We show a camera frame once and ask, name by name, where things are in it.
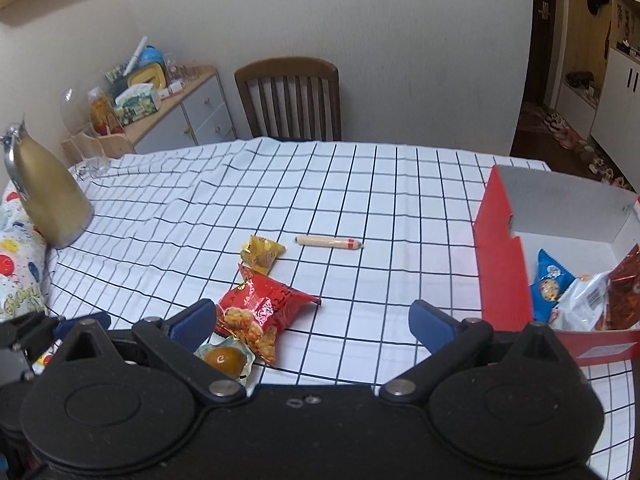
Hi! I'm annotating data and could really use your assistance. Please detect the blue cookie packet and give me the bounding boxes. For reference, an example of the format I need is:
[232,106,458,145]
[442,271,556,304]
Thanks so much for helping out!
[529,249,576,323]

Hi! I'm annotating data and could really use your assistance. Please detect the white triangular snack packet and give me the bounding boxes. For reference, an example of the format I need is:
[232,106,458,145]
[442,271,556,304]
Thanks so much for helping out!
[549,272,608,332]

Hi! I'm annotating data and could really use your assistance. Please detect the dark brown foil snack bag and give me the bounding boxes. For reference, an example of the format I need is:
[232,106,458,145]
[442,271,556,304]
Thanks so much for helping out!
[597,244,639,330]

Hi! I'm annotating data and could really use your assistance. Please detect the clear wrapped egg yolk pastry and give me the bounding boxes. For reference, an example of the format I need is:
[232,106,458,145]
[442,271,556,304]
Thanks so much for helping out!
[194,336,255,386]

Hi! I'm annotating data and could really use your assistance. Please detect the red snack bag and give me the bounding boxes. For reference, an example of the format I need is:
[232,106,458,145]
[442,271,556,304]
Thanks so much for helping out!
[215,264,321,366]

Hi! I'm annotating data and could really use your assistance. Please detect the gold thermos jug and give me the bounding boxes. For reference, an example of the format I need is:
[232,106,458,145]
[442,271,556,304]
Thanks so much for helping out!
[2,122,93,248]

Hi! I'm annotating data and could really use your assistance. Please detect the small yellow candy packet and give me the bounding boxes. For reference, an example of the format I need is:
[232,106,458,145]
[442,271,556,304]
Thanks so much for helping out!
[240,235,286,275]

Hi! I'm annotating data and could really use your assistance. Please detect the checkered white tablecloth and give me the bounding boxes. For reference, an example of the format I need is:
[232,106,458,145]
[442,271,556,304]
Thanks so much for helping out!
[21,138,639,479]

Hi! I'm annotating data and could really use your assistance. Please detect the sausage stick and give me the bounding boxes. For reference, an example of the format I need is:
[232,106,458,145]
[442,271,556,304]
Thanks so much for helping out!
[295,235,362,250]

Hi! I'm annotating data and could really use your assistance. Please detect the clear drinking glass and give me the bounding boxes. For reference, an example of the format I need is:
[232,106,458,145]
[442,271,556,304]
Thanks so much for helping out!
[74,155,111,180]

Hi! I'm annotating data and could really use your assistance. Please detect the red cardboard box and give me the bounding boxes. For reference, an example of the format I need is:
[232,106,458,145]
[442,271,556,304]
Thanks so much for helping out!
[472,162,640,366]

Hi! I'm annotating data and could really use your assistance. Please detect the orange juice bottle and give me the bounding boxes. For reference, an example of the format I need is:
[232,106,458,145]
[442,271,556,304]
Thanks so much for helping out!
[88,87,125,136]

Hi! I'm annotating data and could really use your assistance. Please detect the wooden sideboard white drawers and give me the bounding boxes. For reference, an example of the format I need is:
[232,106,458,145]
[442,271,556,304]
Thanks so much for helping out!
[98,65,236,159]

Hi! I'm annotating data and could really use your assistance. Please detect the green tissue box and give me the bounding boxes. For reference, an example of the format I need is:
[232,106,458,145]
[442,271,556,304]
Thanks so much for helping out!
[114,84,162,126]

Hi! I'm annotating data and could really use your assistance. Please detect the yellow blue lunch bag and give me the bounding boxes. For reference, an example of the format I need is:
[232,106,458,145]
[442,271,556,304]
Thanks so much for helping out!
[126,46,167,90]

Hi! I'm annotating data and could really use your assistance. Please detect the brown wooden chair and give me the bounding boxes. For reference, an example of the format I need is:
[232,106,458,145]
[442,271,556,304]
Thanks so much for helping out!
[234,56,343,142]

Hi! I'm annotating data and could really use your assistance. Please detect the dark entrance door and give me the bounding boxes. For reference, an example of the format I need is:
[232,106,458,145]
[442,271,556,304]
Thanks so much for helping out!
[508,0,569,158]

